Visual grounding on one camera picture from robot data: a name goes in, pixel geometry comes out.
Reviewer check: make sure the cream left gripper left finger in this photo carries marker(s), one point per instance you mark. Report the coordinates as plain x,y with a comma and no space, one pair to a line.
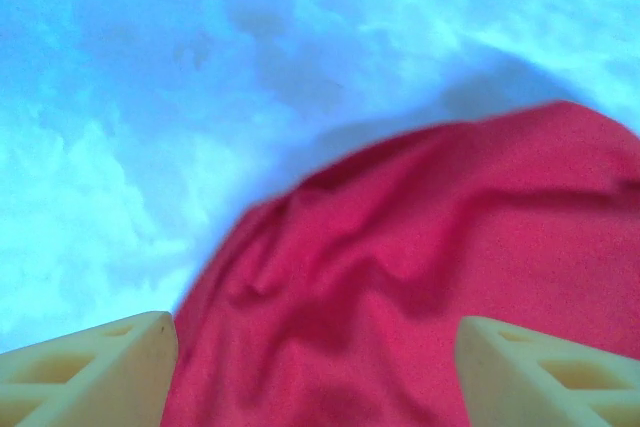
100,377

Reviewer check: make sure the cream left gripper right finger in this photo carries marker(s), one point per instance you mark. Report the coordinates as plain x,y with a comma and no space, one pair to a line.
540,387

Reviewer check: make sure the red t-shirt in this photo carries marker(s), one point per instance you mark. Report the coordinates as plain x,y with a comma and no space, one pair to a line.
400,247

